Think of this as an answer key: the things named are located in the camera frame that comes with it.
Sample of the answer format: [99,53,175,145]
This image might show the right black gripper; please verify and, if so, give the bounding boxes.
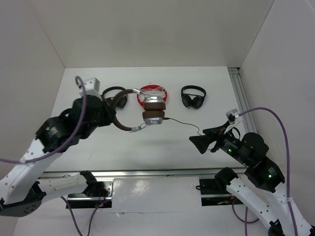
[188,119,250,165]

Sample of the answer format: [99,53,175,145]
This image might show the brown silver headphones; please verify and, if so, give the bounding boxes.
[110,88,166,132]

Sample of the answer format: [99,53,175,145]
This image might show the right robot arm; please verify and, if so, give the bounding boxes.
[189,126,315,236]

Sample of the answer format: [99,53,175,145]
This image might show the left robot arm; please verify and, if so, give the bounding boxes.
[0,98,107,217]

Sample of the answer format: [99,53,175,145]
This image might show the left black headphones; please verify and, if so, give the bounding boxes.
[101,86,128,109]

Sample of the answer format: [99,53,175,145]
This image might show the black headphones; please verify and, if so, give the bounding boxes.
[101,86,128,109]
[181,85,207,109]

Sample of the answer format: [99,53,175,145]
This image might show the right black headphones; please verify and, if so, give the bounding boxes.
[181,85,207,109]

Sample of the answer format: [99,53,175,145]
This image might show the red headphones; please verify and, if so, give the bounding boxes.
[136,84,168,107]

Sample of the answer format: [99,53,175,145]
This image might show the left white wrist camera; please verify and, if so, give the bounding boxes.
[84,77,100,98]

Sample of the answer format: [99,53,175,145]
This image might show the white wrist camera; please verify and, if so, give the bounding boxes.
[84,77,100,98]
[224,109,243,134]

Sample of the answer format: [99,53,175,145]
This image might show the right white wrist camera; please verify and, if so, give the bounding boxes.
[224,109,243,134]

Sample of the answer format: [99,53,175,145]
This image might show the white cable on red headphones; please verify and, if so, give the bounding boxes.
[137,86,167,99]

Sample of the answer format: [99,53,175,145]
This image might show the aluminium rail right side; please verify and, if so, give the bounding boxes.
[227,67,257,133]

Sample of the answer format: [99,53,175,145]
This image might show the aluminium rail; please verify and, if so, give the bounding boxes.
[227,67,257,133]
[39,168,246,179]

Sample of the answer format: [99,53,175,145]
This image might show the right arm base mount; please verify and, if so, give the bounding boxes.
[196,178,243,207]

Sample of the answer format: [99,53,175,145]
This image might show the aluminium rail front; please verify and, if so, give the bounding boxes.
[39,168,246,179]

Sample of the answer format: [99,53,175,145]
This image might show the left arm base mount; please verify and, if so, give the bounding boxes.
[66,178,114,209]

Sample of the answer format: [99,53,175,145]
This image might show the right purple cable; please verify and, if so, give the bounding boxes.
[232,107,298,236]

